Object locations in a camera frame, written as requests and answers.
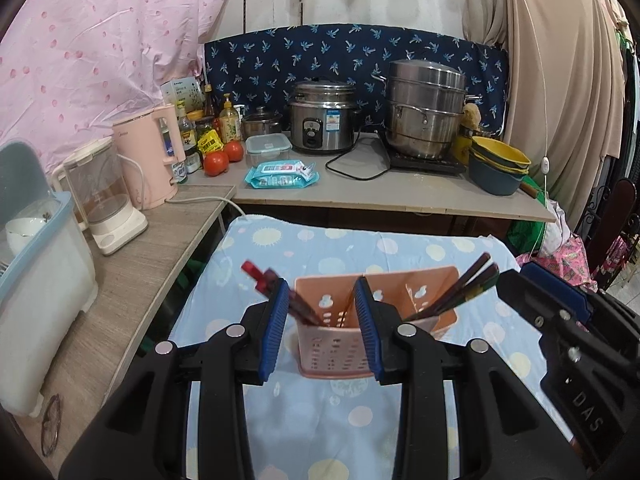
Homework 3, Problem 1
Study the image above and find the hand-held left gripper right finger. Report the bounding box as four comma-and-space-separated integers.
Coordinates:
352, 276, 571, 480

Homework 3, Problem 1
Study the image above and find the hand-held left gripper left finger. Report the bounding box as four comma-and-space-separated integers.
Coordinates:
59, 277, 293, 480

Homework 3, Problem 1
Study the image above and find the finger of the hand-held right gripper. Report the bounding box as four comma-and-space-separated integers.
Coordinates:
520, 260, 591, 318
496, 270, 596, 356

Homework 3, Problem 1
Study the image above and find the dark red chopstick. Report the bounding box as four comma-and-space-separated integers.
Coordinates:
257, 269, 323, 327
405, 252, 492, 321
425, 275, 501, 318
270, 277, 325, 328

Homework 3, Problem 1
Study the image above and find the pink perforated utensil basket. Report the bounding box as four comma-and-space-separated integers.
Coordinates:
294, 266, 461, 380

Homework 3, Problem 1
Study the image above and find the red dark chopsticks bundle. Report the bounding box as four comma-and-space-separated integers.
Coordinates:
241, 260, 323, 327

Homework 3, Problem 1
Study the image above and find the green chopstick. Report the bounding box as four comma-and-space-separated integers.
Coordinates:
415, 262, 501, 320

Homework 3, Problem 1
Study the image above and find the pink pineapple print cloth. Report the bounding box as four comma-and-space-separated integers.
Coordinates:
515, 235, 633, 293

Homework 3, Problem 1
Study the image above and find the green cloth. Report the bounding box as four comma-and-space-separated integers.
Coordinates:
505, 217, 548, 256

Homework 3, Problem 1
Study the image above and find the white cloth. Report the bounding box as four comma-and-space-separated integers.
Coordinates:
542, 200, 571, 251

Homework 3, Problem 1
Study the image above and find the blue spotted tablecloth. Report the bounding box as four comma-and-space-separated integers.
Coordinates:
167, 215, 576, 480

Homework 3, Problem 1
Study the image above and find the dark chair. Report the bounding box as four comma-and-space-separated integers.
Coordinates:
575, 177, 640, 293

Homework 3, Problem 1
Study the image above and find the blue bowl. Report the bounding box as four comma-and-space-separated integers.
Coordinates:
469, 152, 530, 177
467, 160, 526, 197

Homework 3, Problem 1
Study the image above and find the grey wooden counter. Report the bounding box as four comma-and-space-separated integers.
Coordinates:
185, 132, 557, 223

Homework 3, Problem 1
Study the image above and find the wooden side counter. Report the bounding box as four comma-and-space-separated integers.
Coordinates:
10, 184, 237, 461

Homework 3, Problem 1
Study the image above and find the yellow bowl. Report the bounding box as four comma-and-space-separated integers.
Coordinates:
471, 136, 532, 168

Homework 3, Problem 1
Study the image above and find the blue wet wipes pack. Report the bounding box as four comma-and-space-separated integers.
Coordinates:
257, 160, 321, 183
244, 170, 308, 190

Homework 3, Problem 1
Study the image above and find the yellow container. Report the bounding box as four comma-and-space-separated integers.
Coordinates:
452, 132, 475, 163

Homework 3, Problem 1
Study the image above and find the black induction cooktop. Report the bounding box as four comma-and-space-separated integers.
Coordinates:
382, 132, 468, 176

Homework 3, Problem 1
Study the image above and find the clear plastic food container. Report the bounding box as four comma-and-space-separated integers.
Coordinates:
244, 132, 292, 166

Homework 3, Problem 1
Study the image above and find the yellow snack packet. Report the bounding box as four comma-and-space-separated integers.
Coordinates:
196, 129, 223, 155

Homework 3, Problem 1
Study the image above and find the small steel pot glass lid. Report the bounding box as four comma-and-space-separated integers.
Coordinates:
241, 106, 285, 138

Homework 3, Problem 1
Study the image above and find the steel rice cooker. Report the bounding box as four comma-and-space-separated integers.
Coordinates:
286, 79, 358, 155

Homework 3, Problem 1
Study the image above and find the yellow oil bottle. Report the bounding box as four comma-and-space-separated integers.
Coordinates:
219, 92, 240, 143

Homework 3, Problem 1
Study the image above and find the pink electric kettle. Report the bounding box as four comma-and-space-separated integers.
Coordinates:
111, 103, 186, 211

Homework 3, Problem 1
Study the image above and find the soy sauce bottle yellow label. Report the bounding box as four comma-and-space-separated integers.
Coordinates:
176, 101, 197, 148

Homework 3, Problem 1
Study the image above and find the white glass kettle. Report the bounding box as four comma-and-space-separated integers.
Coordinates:
51, 136, 149, 257

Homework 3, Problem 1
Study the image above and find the stacked steel steamer pot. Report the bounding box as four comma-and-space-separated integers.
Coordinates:
371, 58, 483, 160

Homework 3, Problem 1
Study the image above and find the white dish cabinet grey lid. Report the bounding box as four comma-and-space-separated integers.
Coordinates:
0, 139, 98, 418

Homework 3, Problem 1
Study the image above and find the white carton box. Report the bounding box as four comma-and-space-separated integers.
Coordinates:
160, 76, 203, 111

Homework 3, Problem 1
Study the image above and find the white ceramic bowl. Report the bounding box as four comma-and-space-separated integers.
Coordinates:
5, 217, 51, 256

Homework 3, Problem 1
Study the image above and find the navy leaf print cloth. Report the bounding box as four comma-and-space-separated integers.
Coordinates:
202, 24, 511, 136

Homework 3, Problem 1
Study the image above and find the pink dotted sheet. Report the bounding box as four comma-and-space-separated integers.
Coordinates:
0, 0, 251, 171

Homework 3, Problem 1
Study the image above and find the white cable with switch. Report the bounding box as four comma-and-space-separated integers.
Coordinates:
515, 0, 553, 251

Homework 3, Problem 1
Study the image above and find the white power cord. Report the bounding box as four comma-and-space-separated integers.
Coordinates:
165, 195, 251, 221

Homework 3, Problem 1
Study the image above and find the black power cord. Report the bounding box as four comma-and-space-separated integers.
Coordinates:
325, 132, 393, 181

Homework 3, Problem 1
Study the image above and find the dark wire bangle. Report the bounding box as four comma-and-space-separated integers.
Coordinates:
41, 394, 63, 457

